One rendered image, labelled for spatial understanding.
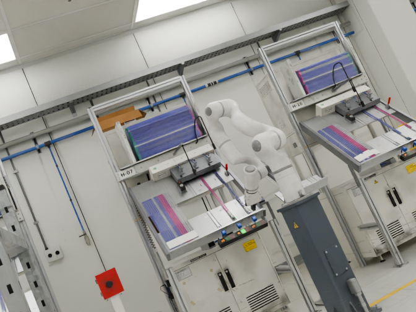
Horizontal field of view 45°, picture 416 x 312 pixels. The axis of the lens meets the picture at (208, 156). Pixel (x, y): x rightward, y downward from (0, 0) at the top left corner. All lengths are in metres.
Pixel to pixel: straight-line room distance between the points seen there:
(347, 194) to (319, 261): 1.21
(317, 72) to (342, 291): 2.01
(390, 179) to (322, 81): 0.94
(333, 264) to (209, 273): 1.01
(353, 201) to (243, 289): 1.06
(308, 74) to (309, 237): 1.79
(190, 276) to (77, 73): 2.76
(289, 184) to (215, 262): 0.96
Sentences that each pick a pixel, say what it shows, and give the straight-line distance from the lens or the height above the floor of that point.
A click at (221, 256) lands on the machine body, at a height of 0.54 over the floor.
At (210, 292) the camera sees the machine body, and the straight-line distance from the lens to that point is 3.50.
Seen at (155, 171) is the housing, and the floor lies 1.27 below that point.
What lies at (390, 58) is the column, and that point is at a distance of 6.03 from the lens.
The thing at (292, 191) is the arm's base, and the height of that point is 0.76.
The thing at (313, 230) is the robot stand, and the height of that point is 0.53.
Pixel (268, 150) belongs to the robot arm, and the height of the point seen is 1.02.
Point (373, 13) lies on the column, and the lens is 6.07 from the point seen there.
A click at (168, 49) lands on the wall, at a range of 5.63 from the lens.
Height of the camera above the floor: 0.80
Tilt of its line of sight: 7 degrees up
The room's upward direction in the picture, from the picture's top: 24 degrees counter-clockwise
